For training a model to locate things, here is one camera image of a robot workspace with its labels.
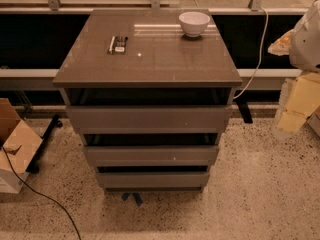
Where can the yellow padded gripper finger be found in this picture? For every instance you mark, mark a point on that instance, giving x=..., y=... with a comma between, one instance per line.
x=299, y=99
x=281, y=46

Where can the grey bottom drawer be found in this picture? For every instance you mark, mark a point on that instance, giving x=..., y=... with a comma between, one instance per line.
x=153, y=180

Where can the grey drawer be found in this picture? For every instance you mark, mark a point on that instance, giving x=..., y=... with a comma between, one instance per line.
x=148, y=120
x=153, y=180
x=151, y=156

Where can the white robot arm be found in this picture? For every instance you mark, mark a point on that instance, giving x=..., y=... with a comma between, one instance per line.
x=304, y=51

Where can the grey drawer cabinet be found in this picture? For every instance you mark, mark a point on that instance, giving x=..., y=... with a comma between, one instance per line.
x=197, y=72

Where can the grey top drawer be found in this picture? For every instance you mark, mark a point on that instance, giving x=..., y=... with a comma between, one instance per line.
x=148, y=120

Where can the grey middle drawer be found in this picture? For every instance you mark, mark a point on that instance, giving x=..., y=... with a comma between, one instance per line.
x=151, y=156

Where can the open cardboard box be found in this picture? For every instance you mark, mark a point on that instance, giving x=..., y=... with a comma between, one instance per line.
x=19, y=143

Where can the cardboard box at right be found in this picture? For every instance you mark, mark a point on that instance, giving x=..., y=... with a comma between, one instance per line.
x=314, y=121

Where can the white ceramic bowl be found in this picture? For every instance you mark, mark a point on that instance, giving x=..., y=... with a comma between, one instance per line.
x=193, y=24

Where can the small black white packet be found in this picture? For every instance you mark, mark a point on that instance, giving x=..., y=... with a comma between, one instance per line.
x=117, y=45

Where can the black stand leg left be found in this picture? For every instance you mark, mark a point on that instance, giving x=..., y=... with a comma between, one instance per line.
x=34, y=164

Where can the black bracket right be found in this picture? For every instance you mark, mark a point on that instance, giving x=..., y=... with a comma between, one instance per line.
x=244, y=110

